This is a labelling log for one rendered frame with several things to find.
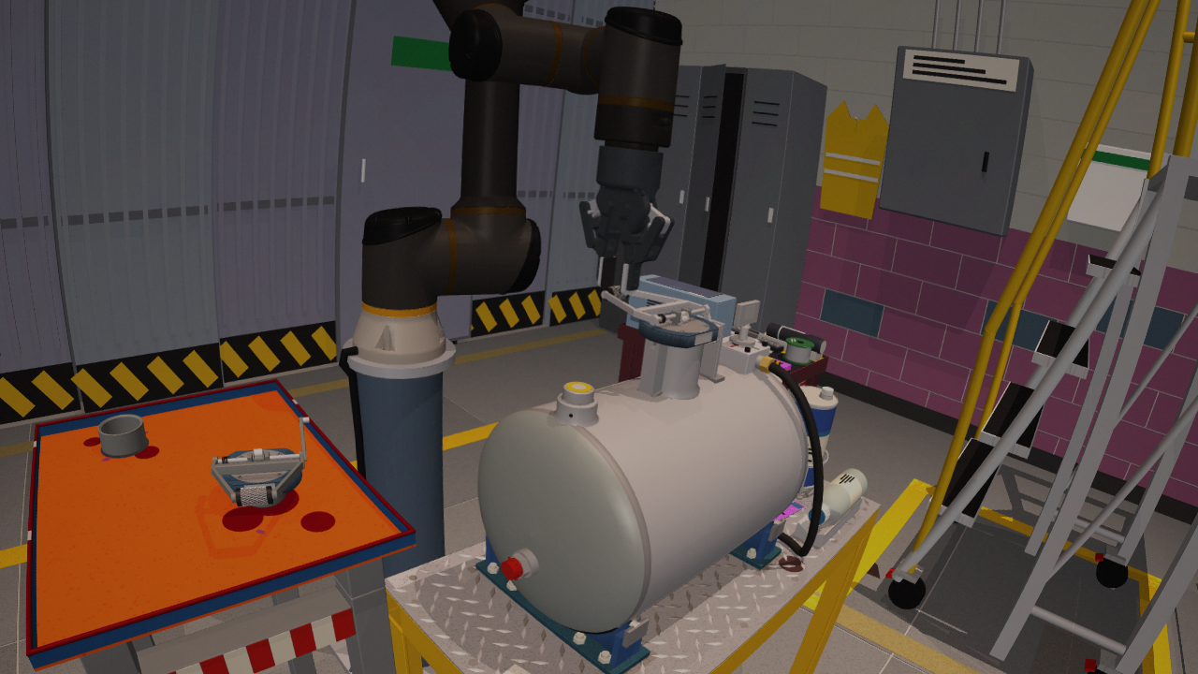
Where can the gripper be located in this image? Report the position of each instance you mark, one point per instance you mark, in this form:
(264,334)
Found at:
(625,183)

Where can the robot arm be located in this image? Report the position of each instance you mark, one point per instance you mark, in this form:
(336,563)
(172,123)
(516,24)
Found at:
(487,253)

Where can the grey air valve block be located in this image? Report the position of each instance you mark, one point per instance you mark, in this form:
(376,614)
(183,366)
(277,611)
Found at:
(746,354)

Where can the grey reservoir tank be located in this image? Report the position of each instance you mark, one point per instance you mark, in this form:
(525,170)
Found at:
(599,487)

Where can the light blue box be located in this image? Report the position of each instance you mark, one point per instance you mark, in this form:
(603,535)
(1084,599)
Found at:
(697,298)

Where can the grey locker unit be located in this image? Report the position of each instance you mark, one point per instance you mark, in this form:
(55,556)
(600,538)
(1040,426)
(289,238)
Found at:
(777,187)

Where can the grey fitting with yellow top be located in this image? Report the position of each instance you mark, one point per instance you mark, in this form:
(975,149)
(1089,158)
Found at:
(577,401)

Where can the black cylinder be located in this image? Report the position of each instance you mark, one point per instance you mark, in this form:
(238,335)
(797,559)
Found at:
(781,332)

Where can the dark red crate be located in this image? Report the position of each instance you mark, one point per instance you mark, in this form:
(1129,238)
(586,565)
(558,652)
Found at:
(814,367)

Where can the pink card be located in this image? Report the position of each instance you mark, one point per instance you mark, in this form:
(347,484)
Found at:
(791,512)

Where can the blue tank saddle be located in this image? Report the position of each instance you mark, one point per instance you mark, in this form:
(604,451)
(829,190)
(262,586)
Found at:
(613,646)
(756,548)

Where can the white bottle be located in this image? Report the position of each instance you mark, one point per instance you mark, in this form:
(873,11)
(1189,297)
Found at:
(845,491)

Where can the grey electrical cabinet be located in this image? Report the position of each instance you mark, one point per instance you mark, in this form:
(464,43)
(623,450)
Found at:
(955,150)

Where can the red drain plug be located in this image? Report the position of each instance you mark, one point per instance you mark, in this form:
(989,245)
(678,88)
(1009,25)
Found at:
(512,567)

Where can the yellow bench with tread plate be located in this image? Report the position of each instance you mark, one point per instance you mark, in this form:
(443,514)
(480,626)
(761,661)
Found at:
(468,608)

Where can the grey rolling ladder yellow rails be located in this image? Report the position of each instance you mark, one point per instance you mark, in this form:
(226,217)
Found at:
(1058,374)

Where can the white sign with green stripe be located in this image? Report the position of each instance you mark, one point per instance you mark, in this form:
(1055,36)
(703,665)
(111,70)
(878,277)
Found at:
(1109,197)

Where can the grey stand with striped bar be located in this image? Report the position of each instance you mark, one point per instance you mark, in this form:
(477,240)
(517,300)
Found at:
(309,637)

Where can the orange tray with blue rim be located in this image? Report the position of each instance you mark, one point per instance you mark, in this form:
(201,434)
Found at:
(187,552)

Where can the green wall sign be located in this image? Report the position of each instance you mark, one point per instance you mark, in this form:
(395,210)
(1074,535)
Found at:
(419,53)

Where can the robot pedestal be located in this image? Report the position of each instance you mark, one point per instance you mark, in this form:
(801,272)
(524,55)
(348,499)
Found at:
(402,440)

